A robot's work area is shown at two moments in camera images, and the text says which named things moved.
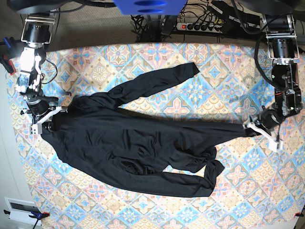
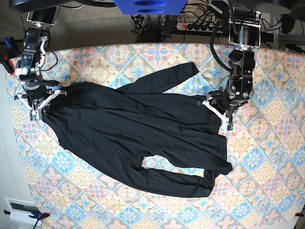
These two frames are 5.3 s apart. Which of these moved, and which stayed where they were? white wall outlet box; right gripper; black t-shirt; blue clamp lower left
Moved: right gripper; black t-shirt
Stayed: blue clamp lower left; white wall outlet box
